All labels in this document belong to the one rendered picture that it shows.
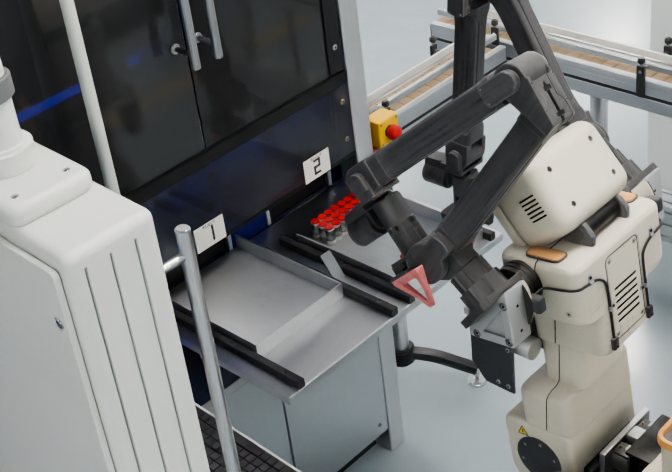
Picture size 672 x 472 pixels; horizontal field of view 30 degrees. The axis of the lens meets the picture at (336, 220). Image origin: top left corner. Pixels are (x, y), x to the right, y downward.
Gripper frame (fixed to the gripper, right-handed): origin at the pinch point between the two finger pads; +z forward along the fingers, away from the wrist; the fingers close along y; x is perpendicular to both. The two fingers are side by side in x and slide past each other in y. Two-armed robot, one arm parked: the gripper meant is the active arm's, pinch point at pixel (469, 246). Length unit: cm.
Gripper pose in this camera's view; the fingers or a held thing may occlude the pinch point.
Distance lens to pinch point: 282.1
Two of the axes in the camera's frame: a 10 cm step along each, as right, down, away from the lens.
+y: -7.3, -3.2, 6.1
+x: -6.8, 4.7, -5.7
